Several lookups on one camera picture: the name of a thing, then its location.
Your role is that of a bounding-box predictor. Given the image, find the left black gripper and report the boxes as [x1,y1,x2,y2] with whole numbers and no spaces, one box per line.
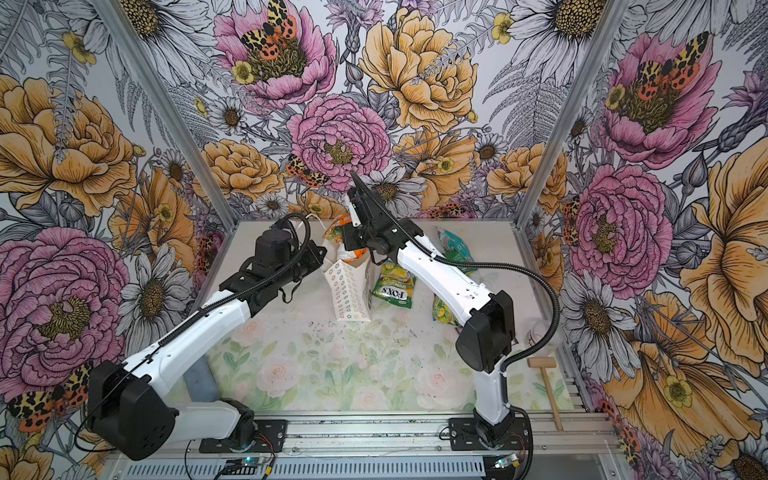
[276,240,328,286]

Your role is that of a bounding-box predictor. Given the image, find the orange snack packet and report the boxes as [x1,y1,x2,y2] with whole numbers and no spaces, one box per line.
[323,214,368,264]

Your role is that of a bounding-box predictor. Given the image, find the white printed paper bag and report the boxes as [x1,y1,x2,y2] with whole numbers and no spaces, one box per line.
[300,214,376,322]

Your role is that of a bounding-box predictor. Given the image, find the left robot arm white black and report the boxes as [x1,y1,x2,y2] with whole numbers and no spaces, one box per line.
[81,213,327,460]

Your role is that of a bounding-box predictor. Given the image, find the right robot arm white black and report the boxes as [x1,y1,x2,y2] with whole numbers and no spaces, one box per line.
[343,174,515,449]

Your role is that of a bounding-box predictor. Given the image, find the yellow green Fox's candy bag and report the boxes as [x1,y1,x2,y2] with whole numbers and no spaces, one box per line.
[432,295,461,327]

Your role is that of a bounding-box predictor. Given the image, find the teal snack packet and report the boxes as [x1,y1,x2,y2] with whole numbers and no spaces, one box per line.
[437,227,474,263]

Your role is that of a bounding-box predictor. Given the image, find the clear plastic cup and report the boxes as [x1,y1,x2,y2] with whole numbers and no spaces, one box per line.
[525,319,565,357]

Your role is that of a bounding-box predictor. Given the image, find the wooden mallet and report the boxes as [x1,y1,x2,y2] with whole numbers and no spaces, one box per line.
[527,357,564,432]

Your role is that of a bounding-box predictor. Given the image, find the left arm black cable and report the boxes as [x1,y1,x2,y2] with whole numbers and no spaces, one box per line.
[71,212,313,454]

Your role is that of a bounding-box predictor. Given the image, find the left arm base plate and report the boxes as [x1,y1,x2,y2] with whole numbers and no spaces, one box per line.
[199,418,288,454]

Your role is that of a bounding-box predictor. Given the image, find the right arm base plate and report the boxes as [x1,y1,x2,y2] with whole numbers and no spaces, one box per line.
[448,413,531,452]

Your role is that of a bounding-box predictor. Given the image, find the white vented cable duct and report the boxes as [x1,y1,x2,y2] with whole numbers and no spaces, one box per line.
[113,456,486,479]

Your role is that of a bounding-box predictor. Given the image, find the aluminium frame rail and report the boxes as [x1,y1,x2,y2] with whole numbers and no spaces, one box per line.
[91,404,619,460]

